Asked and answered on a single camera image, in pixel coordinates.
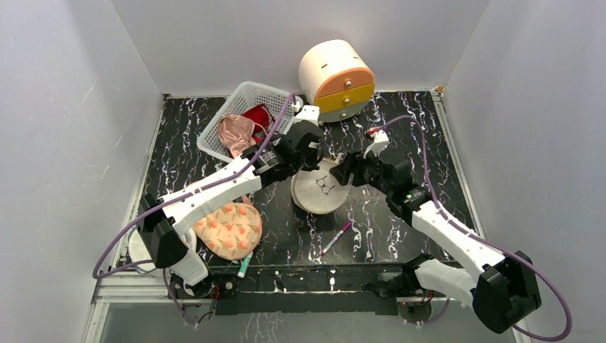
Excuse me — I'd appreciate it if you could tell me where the white mesh bag lid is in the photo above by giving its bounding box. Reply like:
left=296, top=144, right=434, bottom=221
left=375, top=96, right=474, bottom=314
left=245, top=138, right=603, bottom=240
left=126, top=227, right=197, bottom=274

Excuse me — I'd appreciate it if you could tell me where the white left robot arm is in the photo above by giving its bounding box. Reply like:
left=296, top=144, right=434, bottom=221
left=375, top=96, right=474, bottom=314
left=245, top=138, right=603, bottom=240
left=134, top=115, right=324, bottom=297

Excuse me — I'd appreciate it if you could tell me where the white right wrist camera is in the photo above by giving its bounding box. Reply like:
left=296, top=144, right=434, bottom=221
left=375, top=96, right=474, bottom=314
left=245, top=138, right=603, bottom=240
left=363, top=128, right=389, bottom=159

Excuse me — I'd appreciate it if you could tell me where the red bra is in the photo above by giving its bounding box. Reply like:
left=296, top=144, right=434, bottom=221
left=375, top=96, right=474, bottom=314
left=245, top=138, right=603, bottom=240
left=242, top=104, right=275, bottom=143

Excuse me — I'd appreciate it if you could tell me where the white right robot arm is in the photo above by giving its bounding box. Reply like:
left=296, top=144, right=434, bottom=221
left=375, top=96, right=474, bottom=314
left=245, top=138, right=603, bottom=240
left=330, top=151, right=542, bottom=334

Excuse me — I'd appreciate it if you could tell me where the peach floral bra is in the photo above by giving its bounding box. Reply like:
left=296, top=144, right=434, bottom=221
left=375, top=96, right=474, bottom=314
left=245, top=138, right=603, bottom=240
left=192, top=195, right=263, bottom=260

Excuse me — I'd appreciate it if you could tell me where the round white drawer cabinet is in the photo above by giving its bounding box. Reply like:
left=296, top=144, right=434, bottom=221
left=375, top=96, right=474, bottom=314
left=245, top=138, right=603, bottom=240
left=298, top=39, right=375, bottom=123

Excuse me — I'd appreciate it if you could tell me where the black table front rail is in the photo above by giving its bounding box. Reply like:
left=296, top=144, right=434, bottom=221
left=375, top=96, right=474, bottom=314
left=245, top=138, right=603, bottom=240
left=92, top=264, right=520, bottom=317

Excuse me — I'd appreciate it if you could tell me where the pink pen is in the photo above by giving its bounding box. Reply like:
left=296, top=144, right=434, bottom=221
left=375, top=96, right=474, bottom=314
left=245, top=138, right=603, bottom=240
left=320, top=221, right=352, bottom=256

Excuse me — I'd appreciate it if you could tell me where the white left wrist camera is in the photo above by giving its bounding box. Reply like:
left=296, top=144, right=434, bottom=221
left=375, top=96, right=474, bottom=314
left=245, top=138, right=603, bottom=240
left=290, top=105, right=320, bottom=126

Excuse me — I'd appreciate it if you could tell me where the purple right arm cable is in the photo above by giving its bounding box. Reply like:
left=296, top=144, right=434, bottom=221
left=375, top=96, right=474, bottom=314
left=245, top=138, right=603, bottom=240
left=369, top=114, right=573, bottom=343

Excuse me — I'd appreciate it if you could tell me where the teal white marker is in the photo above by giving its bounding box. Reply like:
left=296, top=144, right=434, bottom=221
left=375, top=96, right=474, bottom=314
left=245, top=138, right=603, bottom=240
left=237, top=252, right=254, bottom=279

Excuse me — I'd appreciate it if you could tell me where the white plastic basket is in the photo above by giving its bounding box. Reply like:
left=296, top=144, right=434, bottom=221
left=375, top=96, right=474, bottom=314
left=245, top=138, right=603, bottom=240
left=197, top=81, right=303, bottom=162

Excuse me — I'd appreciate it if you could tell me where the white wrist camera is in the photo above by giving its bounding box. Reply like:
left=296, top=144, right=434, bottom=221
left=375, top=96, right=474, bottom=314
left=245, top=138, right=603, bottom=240
left=290, top=105, right=320, bottom=126
left=363, top=128, right=389, bottom=159

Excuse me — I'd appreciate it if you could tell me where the white mesh laundry bag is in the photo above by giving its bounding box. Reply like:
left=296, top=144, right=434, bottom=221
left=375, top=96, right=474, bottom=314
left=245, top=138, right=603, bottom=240
left=290, top=158, right=349, bottom=215

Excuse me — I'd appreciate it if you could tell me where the pink satin bra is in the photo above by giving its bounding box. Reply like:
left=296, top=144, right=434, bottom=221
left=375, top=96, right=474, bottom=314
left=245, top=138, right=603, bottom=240
left=217, top=114, right=256, bottom=158

